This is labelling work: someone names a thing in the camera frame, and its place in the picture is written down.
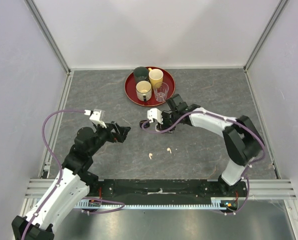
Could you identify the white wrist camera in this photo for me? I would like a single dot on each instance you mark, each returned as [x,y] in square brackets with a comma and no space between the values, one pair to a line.
[96,117]
[154,114]

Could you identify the yellow mug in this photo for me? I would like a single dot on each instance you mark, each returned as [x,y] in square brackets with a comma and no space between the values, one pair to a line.
[155,77]

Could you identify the cream earbud charging case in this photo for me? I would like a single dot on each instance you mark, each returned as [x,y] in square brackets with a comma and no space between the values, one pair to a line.
[158,127]

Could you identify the dark green mug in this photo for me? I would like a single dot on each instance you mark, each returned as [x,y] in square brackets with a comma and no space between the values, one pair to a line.
[141,73]

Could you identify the red round tray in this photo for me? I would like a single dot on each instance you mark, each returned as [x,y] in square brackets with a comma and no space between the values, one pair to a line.
[130,91]

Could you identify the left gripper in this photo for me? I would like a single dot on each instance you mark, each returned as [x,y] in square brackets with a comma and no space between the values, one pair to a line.
[114,137]

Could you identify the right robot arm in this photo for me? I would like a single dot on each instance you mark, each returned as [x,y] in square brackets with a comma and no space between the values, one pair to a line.
[242,140]

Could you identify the cream mug black handle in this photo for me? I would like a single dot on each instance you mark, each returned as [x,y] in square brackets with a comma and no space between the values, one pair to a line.
[144,91]

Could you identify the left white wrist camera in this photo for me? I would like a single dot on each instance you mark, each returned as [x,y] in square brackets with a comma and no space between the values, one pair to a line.
[96,117]

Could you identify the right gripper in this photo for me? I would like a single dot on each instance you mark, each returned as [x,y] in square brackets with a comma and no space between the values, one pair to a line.
[164,126]

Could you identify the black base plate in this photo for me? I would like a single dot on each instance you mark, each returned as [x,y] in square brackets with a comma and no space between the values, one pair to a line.
[165,191]

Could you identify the clear glass tumbler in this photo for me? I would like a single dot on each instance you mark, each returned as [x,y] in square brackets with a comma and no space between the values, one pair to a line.
[161,90]

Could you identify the black earbud charging case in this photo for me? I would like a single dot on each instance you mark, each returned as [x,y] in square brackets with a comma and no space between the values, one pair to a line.
[144,124]

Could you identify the slotted cable duct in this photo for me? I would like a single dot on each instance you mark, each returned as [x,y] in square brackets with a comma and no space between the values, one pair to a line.
[216,204]

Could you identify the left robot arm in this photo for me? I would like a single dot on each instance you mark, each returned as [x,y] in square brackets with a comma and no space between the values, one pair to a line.
[72,183]

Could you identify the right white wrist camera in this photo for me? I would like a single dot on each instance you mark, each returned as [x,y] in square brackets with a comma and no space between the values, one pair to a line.
[154,114]

